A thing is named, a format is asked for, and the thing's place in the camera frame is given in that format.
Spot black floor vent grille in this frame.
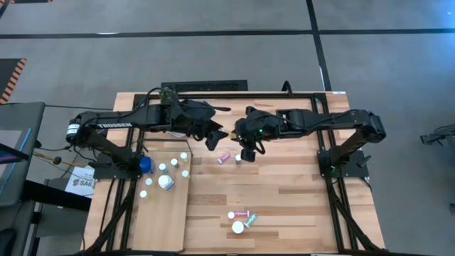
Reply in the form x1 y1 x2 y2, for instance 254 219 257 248
160 79 249 92

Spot wooden shelf board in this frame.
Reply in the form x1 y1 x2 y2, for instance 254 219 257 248
129 151 193 253

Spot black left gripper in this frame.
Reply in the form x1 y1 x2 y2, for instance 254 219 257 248
176 100 230 139

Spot green cactus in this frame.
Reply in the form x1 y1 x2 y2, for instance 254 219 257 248
158 87 178 104

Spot blue TUMS bottle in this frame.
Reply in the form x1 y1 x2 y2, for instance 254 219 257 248
139 156 156 174

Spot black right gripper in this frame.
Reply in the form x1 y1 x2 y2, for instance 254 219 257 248
231 117 267 149

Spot green pill bottle white cap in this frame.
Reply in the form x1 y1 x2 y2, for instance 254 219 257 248
243 213 258 229

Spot white melatonin bottle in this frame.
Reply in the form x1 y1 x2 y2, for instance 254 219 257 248
157 174 176 192

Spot black orange striped floor mat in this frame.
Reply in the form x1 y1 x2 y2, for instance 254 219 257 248
0 58 28 105

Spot black aluminium table frame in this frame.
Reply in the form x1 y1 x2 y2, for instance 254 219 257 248
83 91 385 255

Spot white printed paper sheet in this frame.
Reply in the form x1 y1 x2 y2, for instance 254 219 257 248
63 165 96 199

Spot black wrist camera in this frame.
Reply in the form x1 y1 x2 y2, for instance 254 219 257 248
240 148 256 164
205 129 222 152

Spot yellow cable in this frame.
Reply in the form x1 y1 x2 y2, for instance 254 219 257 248
32 149 90 169

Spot grey cart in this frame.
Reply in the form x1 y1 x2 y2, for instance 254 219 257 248
0 102 47 207

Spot black tripod leg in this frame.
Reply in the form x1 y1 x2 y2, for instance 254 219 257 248
419 122 455 147

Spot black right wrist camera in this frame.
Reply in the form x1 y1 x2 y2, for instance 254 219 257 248
240 148 256 164

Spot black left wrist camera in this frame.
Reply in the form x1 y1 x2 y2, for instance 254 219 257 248
205 129 222 152

